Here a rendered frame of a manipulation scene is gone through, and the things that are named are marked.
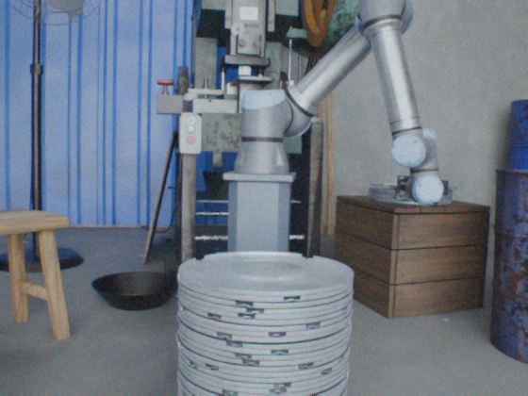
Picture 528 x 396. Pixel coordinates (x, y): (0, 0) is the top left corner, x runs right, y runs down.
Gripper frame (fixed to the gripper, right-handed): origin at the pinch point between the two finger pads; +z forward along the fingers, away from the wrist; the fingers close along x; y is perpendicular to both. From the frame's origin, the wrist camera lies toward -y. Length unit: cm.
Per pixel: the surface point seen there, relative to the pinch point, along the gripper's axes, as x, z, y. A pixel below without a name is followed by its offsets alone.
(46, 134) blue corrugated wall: -23, 131, 193
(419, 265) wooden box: 24.4, -4.6, -2.3
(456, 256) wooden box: 22.1, 1.2, -15.7
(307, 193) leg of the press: 4.4, 33.9, 33.8
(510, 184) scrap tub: -2.2, -36.1, -18.3
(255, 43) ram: -55, 40, 57
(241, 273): 13, -88, 43
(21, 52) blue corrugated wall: -71, 124, 207
